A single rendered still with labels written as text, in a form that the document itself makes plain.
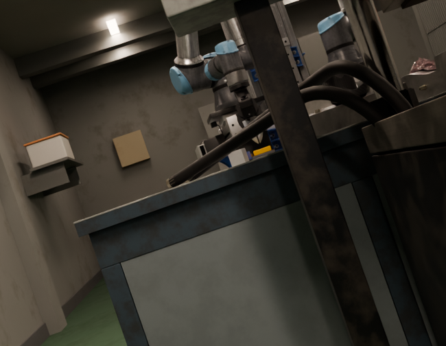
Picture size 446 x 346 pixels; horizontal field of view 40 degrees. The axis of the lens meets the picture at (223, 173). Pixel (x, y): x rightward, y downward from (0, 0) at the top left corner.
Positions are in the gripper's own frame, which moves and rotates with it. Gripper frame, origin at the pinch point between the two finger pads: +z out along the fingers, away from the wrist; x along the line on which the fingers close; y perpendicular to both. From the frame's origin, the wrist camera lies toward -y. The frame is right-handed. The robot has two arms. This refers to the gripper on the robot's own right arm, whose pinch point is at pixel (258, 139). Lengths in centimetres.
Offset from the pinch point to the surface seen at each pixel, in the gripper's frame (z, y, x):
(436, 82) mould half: 3, -33, -52
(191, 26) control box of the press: -20, -94, 8
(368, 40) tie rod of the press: -8, -82, -26
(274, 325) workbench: 46, -63, 13
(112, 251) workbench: 17, -63, 44
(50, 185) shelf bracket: -46, 431, 208
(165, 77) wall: -180, 791, 84
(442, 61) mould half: -2, -38, -54
